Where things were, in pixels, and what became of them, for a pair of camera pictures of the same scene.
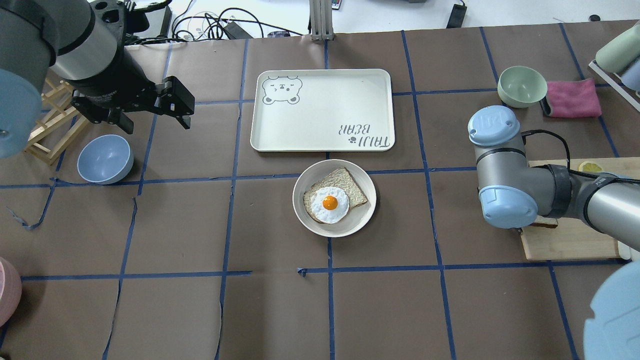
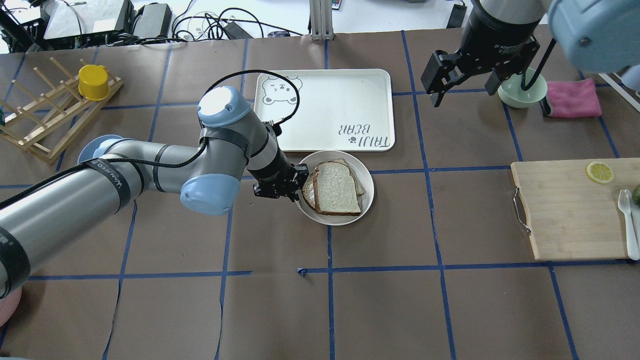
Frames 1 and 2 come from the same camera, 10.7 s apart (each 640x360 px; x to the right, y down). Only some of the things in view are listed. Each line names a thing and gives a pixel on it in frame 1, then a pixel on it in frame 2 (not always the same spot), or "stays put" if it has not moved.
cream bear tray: [323, 110] stays put
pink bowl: [11, 291] stays put
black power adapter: [457, 16] stays put
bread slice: [547, 222] -> [335, 190]
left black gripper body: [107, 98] -> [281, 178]
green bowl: [521, 87] stays put
